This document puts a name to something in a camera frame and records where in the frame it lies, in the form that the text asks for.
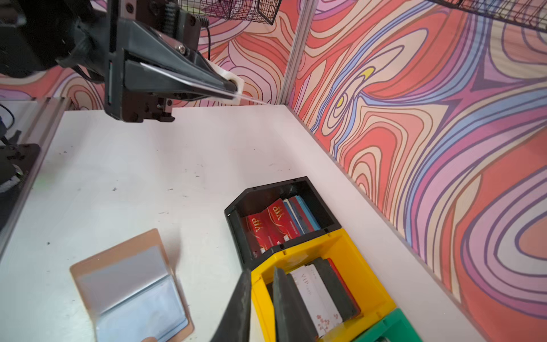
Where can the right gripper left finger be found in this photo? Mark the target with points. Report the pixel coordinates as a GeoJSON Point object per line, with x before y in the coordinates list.
{"type": "Point", "coordinates": [235, 323]}

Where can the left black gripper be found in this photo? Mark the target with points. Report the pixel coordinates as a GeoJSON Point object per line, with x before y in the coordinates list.
{"type": "Point", "coordinates": [107, 47]}

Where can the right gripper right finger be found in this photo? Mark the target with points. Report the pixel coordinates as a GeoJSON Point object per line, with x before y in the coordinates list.
{"type": "Point", "coordinates": [292, 320]}

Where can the white card with black stripe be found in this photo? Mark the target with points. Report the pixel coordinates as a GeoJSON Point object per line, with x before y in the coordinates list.
{"type": "Point", "coordinates": [224, 96]}

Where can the tan leather card holder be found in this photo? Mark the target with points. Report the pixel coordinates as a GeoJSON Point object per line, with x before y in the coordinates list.
{"type": "Point", "coordinates": [131, 294]}

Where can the white black cards stack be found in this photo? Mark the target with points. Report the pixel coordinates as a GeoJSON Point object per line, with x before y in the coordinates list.
{"type": "Point", "coordinates": [326, 296]}

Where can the red VIP cards stack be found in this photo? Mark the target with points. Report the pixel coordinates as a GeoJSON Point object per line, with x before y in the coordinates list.
{"type": "Point", "coordinates": [269, 228]}

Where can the blue cards stack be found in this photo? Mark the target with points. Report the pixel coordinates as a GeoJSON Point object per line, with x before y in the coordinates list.
{"type": "Point", "coordinates": [301, 215]}

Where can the yellow plastic bin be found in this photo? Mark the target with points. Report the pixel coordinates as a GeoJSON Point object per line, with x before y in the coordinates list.
{"type": "Point", "coordinates": [374, 301]}

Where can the green plastic bin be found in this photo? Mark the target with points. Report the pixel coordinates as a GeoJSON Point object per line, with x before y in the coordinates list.
{"type": "Point", "coordinates": [395, 327]}

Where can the black plastic bin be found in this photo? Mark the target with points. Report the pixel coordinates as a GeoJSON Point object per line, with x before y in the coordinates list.
{"type": "Point", "coordinates": [256, 199]}

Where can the left black wire basket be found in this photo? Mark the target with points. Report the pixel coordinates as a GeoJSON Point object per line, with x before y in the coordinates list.
{"type": "Point", "coordinates": [260, 11]}

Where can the black wire basket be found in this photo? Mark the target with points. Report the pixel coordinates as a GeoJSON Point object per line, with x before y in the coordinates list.
{"type": "Point", "coordinates": [260, 11]}
{"type": "Point", "coordinates": [529, 14]}

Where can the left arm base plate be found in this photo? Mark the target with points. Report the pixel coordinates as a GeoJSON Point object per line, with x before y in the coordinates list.
{"type": "Point", "coordinates": [17, 161]}

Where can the back black wire basket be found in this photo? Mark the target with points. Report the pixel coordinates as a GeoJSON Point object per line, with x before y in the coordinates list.
{"type": "Point", "coordinates": [529, 14]}

